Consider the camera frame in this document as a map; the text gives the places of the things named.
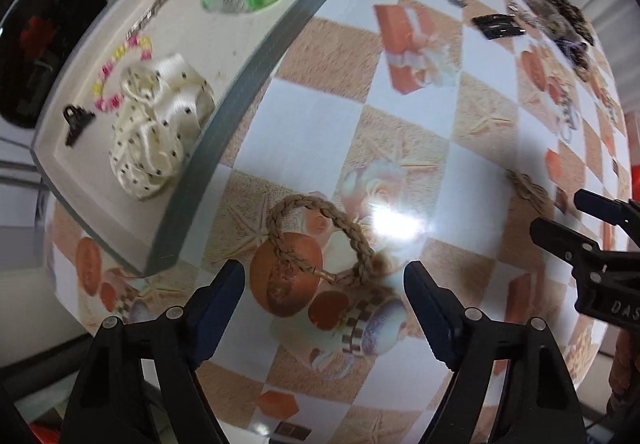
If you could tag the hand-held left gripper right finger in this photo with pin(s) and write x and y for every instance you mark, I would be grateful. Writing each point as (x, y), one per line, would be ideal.
(430, 309)

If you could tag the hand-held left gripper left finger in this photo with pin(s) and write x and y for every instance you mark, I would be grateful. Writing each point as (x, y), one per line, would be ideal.
(220, 306)

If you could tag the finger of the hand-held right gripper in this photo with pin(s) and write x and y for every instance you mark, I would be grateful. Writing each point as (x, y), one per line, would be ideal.
(565, 241)
(605, 206)

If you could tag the cream polka dot scrunchie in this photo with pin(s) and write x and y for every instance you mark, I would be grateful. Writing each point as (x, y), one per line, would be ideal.
(155, 134)

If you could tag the black claw hair clip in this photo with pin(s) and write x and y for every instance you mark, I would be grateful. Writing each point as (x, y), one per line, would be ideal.
(75, 122)

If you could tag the white tray with grey rim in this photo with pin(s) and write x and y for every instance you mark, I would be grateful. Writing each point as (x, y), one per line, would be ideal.
(190, 27)

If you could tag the silver bar hair clip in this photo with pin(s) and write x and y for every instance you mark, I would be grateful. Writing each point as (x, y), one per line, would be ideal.
(150, 12)

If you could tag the leopard print scrunchie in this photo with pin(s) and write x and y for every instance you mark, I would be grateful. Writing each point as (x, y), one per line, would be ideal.
(572, 19)

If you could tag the black snap hair clip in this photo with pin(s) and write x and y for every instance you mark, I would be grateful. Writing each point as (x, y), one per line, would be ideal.
(497, 27)

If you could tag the white washing machine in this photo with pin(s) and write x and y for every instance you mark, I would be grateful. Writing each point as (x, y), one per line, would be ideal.
(50, 44)

